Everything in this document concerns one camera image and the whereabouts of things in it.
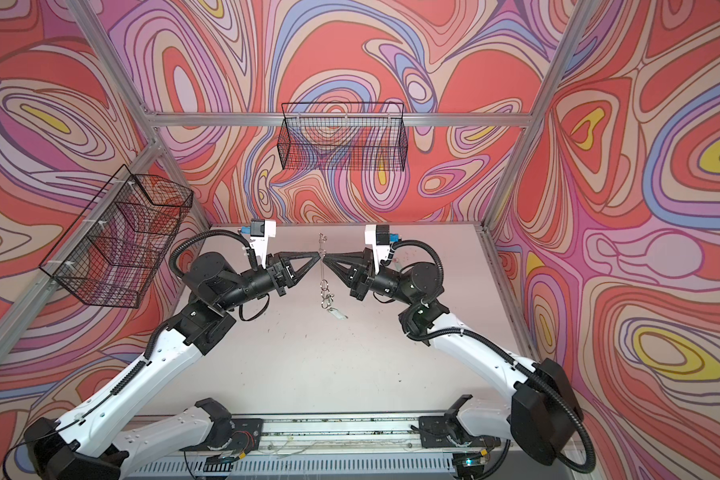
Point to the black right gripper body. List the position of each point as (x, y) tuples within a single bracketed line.
[(363, 283)]

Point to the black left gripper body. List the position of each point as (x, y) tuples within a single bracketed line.
[(279, 273)]

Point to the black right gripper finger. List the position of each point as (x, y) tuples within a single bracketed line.
[(342, 270), (347, 259)]

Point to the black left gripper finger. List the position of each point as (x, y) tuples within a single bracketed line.
[(294, 275), (300, 259)]

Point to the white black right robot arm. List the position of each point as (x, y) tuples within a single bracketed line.
[(541, 414)]

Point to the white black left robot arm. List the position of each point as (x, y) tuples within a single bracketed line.
[(92, 441)]

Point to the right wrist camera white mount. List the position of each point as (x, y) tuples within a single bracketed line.
[(380, 240)]

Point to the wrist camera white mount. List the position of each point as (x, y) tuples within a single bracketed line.
[(380, 240), (258, 233)]

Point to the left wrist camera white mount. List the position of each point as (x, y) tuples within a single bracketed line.
[(258, 233)]

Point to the black wire basket back wall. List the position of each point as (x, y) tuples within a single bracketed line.
[(343, 136)]

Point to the black wire basket wall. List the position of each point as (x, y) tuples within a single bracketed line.
[(125, 233), (343, 136)]

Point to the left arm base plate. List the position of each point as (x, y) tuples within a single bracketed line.
[(235, 435)]

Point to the black wire basket left wall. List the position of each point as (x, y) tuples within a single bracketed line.
[(125, 233)]

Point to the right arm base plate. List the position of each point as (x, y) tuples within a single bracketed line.
[(445, 432)]

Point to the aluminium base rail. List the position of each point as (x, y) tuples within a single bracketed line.
[(316, 446)]

